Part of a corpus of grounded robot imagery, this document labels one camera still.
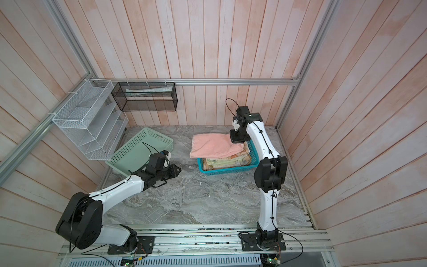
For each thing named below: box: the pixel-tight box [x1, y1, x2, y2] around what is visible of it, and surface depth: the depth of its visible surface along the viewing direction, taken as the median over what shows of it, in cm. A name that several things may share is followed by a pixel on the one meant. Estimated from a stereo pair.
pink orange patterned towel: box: [203, 141, 252, 171], surface depth 98 cm
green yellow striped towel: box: [206, 157, 247, 170], surface depth 100 cm
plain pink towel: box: [189, 133, 245, 159], surface depth 95 cm
